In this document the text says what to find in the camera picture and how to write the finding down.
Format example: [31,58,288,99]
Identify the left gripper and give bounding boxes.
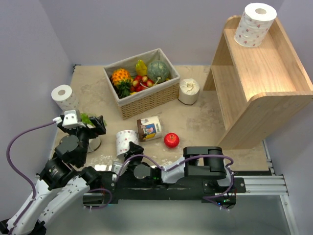
[59,114,106,164]

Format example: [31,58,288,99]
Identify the floral roll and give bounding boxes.
[51,84,79,112]
[234,3,277,47]
[116,130,139,158]

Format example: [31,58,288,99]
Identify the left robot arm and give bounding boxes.
[0,111,106,235]

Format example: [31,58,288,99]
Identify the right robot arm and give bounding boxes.
[118,142,235,192]

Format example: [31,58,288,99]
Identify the wooden two-tier shelf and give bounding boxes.
[204,15,313,149]

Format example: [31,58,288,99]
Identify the green grape bunch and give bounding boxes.
[81,113,97,128]

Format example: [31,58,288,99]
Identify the red apple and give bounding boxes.
[164,133,180,148]

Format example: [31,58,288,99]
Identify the orange pineapple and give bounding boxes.
[111,68,133,98]

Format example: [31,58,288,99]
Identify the red lychee cluster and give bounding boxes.
[130,75,155,93]

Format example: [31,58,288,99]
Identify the wicker basket with liner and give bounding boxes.
[103,48,180,119]

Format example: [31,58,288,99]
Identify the yellow banana bunch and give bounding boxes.
[135,59,147,76]

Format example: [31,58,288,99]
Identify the green netted melon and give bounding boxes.
[147,60,170,84]

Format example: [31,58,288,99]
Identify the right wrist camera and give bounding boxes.
[112,161,123,182]

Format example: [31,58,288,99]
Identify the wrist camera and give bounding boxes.
[62,110,81,129]
[112,161,123,182]

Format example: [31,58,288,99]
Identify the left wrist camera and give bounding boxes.
[62,110,81,129]

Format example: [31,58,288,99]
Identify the black base frame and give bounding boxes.
[83,171,246,208]

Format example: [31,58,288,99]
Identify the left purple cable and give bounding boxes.
[4,117,64,233]

